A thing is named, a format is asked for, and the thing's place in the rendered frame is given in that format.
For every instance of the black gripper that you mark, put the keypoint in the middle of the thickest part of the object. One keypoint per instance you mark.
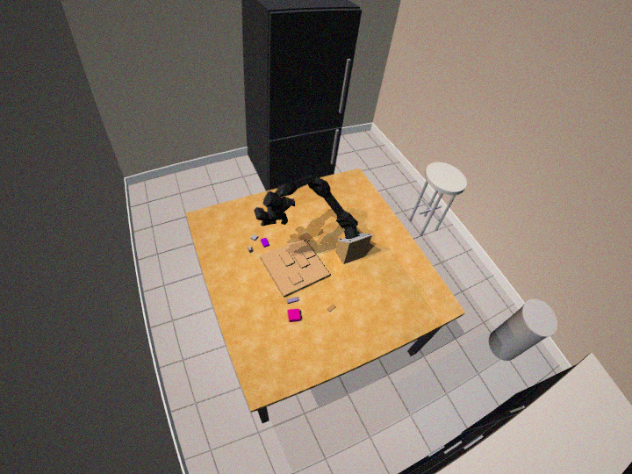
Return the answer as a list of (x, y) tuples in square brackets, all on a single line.
[(271, 216)]

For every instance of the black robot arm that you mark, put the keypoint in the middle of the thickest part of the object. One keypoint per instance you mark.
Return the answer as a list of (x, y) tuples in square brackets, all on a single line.
[(321, 188)]

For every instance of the magenta block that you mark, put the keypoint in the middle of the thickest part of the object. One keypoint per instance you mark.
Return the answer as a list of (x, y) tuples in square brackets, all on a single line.
[(294, 315)]

